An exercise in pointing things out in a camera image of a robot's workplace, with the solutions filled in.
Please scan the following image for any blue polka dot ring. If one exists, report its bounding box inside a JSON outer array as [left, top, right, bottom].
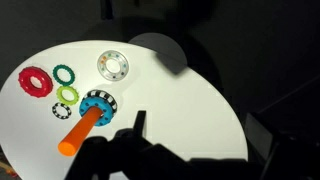
[[78, 93, 115, 127]]

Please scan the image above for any clear ring with beads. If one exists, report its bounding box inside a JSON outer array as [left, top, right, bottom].
[[96, 49, 130, 82]]

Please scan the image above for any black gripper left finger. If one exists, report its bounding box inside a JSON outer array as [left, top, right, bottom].
[[133, 110, 146, 137]]

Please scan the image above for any white round pedestal table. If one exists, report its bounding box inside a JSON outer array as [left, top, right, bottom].
[[0, 41, 248, 180]]

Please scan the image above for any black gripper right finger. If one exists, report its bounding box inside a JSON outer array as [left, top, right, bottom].
[[244, 113, 277, 163]]

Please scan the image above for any orange post ring holder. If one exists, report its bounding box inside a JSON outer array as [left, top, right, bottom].
[[57, 90, 117, 156]]

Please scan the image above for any small black white ring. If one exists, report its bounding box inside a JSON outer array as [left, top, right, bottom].
[[51, 101, 73, 120]]

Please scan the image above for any lime green ridged ring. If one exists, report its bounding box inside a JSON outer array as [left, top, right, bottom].
[[55, 85, 80, 107]]

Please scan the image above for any red ridged toy ring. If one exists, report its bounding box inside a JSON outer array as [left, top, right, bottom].
[[17, 66, 55, 99]]

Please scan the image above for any dark green ridged ring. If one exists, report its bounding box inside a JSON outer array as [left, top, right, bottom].
[[52, 64, 76, 87]]

